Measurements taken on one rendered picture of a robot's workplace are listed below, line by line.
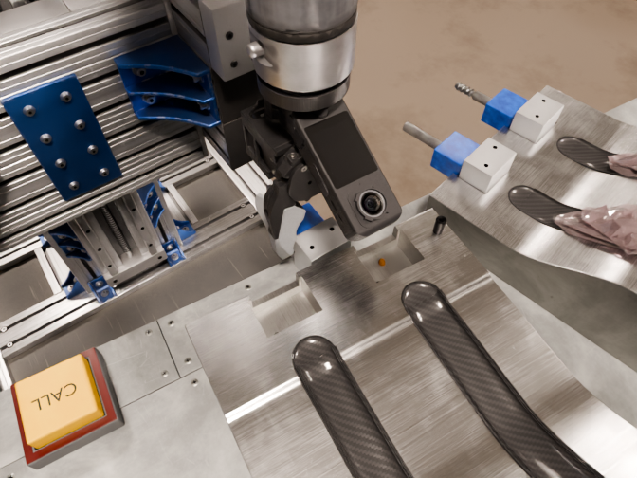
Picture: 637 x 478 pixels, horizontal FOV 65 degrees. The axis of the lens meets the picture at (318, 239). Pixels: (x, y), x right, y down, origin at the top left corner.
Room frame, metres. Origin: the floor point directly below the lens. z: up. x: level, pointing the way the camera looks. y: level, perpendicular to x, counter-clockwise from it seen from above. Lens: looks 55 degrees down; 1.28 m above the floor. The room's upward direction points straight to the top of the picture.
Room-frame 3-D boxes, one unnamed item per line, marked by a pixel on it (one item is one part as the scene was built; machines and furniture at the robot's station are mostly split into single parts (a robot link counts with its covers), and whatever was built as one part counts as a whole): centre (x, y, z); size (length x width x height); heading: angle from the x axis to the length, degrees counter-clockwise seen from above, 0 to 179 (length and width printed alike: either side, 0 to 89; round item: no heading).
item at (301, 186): (0.33, 0.02, 0.99); 0.09 x 0.08 x 0.12; 34
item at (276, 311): (0.21, 0.03, 0.87); 0.05 x 0.05 x 0.04; 29
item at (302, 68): (0.32, 0.01, 1.07); 0.08 x 0.08 x 0.05
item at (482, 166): (0.42, -0.15, 0.86); 0.13 x 0.05 x 0.05; 46
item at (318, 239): (0.34, 0.02, 0.83); 0.13 x 0.05 x 0.05; 34
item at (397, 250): (0.26, -0.06, 0.87); 0.05 x 0.05 x 0.04; 29
